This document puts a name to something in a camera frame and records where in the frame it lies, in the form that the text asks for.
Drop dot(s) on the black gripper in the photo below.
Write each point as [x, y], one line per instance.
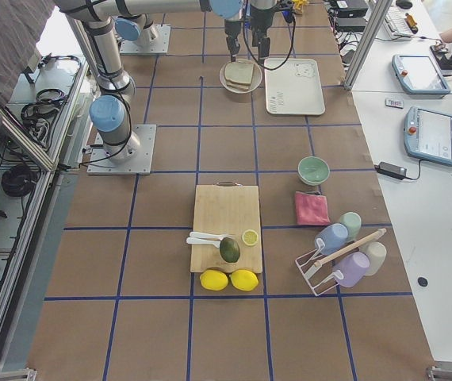
[232, 28]
[261, 20]

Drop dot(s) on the cream round plate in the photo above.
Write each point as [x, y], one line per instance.
[257, 74]

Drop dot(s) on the cream rectangular bear tray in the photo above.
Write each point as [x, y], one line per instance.
[293, 88]

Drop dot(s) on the green bowl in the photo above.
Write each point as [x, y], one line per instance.
[313, 170]

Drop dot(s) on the far teach pendant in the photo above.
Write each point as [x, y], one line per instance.
[418, 75]

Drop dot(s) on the teach pendant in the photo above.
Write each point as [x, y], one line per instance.
[418, 75]
[428, 135]

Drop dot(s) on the wooden cutting board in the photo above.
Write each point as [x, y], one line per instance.
[226, 210]

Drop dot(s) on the pink cloth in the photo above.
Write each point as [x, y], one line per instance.
[311, 209]

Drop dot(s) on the black power adapter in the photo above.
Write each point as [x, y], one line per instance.
[391, 170]

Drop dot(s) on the lemon half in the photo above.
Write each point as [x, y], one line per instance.
[250, 237]

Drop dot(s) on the near teach pendant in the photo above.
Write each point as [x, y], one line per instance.
[428, 135]

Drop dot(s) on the green cup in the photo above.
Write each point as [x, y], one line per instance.
[353, 222]

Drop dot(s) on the white plastic utensil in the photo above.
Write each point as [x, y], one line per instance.
[204, 238]

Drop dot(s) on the blue cup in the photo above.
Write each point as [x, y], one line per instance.
[331, 239]

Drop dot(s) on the green avocado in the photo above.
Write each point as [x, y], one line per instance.
[229, 250]

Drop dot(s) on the beige cup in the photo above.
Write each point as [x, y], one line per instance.
[376, 253]

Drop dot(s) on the right yellow lemon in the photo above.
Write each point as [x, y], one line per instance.
[244, 280]

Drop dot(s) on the yellow lemon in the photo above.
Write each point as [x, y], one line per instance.
[244, 280]
[213, 280]

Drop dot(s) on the left yellow lemon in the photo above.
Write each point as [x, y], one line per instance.
[213, 280]

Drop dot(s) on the purple cup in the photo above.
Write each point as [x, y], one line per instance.
[351, 269]

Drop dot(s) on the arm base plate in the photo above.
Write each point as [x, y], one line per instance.
[134, 158]
[158, 39]

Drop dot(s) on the aluminium frame post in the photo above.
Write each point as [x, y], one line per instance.
[374, 23]

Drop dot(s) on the wooden rack handle rod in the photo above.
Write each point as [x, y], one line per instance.
[371, 237]

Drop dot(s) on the white wire cup rack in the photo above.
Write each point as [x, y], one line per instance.
[310, 263]

